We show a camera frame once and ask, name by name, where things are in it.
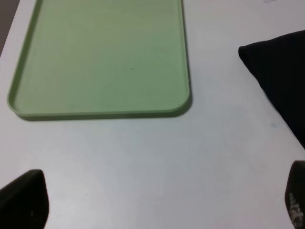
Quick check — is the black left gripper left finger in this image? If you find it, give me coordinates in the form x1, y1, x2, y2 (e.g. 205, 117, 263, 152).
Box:
0, 169, 49, 229

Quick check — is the black short sleeve t-shirt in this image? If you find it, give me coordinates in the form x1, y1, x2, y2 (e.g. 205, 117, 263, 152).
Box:
238, 31, 305, 145

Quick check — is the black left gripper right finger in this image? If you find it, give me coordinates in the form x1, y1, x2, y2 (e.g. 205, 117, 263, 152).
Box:
285, 161, 305, 229

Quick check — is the light green plastic tray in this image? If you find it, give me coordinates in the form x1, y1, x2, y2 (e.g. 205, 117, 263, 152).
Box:
7, 0, 191, 119

